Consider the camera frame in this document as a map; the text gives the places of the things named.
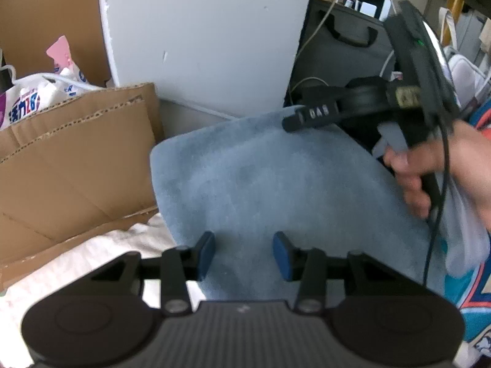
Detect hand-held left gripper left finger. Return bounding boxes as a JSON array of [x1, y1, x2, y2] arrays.
[[90, 231, 216, 317]]

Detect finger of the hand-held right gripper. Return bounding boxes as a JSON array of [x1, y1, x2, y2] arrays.
[[282, 100, 348, 133]]

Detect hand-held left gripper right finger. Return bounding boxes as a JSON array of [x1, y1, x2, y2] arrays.
[[272, 231, 400, 315]]

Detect light blue jeans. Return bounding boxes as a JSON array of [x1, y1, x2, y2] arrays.
[[149, 105, 447, 303]]

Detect person's right hand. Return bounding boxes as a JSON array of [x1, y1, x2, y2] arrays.
[[384, 121, 480, 219]]

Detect dark grey storage case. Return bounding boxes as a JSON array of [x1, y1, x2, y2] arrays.
[[284, 0, 401, 152]]

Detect cream bear print bedsheet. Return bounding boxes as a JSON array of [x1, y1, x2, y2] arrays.
[[0, 213, 208, 368]]

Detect light grey cloth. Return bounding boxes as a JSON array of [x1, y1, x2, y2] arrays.
[[431, 176, 489, 278]]

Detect brown cardboard sheet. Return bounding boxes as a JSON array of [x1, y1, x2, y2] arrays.
[[0, 82, 165, 290]]

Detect white printed plastic bag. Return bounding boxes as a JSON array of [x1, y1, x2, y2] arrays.
[[0, 72, 104, 131]]

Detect standing cardboard panel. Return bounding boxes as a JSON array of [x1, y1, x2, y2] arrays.
[[0, 0, 113, 89]]

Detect white cable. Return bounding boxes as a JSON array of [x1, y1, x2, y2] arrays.
[[297, 0, 348, 60]]

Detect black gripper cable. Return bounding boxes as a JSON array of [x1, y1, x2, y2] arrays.
[[422, 121, 451, 287]]

